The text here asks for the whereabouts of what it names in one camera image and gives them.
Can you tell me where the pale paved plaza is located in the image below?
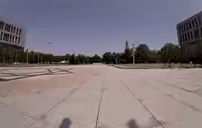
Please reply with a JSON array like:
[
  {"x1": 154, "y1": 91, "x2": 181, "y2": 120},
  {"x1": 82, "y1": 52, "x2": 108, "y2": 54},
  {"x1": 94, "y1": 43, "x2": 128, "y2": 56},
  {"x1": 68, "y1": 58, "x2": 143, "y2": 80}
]
[{"x1": 0, "y1": 63, "x2": 202, "y2": 128}]

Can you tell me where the pale pole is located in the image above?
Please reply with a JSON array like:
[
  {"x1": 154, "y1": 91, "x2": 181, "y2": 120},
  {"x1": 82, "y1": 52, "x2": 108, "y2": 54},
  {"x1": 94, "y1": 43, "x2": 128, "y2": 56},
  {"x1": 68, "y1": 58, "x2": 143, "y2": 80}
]
[{"x1": 131, "y1": 43, "x2": 136, "y2": 65}]

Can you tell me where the grass strip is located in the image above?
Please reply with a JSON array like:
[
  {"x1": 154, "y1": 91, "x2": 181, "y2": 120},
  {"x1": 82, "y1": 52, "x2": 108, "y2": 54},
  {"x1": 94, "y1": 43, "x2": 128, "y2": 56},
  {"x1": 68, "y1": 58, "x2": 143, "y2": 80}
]
[{"x1": 112, "y1": 63, "x2": 202, "y2": 70}]

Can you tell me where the row of trees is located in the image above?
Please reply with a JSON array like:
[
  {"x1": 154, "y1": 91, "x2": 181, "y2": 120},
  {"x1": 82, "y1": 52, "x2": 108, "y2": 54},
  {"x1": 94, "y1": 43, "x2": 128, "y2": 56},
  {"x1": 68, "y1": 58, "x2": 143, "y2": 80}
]
[{"x1": 0, "y1": 40, "x2": 202, "y2": 65}]

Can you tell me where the robot's own part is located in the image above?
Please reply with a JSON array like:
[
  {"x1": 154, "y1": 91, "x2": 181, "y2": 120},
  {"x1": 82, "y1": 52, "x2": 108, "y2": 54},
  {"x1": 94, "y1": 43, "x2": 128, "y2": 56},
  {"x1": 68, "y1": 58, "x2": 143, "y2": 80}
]
[
  {"x1": 58, "y1": 117, "x2": 72, "y2": 128},
  {"x1": 127, "y1": 118, "x2": 140, "y2": 128}
]

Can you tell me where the grey building with window grid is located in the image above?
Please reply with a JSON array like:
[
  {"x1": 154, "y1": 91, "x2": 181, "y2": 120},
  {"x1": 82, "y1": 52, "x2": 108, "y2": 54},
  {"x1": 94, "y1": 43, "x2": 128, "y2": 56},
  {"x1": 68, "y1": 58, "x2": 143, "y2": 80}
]
[{"x1": 176, "y1": 5, "x2": 202, "y2": 64}]

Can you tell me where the white building with dark windows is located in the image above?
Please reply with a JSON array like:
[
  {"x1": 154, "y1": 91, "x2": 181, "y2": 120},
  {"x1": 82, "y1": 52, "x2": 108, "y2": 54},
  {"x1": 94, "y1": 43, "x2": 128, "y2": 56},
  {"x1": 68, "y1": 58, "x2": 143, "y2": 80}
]
[{"x1": 0, "y1": 15, "x2": 26, "y2": 64}]

